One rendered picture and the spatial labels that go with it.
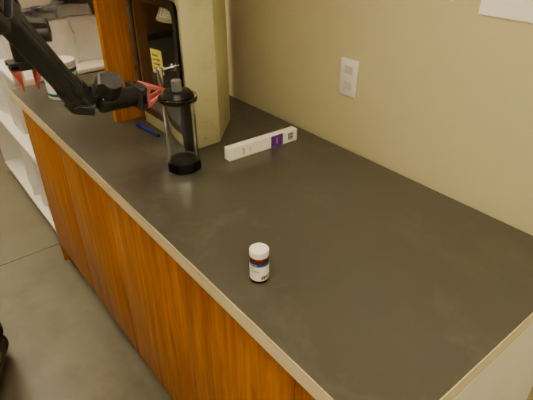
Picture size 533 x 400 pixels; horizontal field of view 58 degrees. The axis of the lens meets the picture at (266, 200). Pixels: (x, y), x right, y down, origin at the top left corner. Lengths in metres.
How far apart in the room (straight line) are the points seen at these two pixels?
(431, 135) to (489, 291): 0.50
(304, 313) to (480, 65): 0.73
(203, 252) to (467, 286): 0.58
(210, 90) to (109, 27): 0.42
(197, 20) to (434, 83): 0.68
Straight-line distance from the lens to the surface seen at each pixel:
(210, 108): 1.57
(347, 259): 1.11
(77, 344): 2.32
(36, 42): 1.25
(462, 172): 1.40
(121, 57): 1.80
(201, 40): 1.50
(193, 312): 1.29
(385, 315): 0.99
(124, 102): 1.45
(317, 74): 1.66
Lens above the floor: 1.62
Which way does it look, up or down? 32 degrees down
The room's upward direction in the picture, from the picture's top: straight up
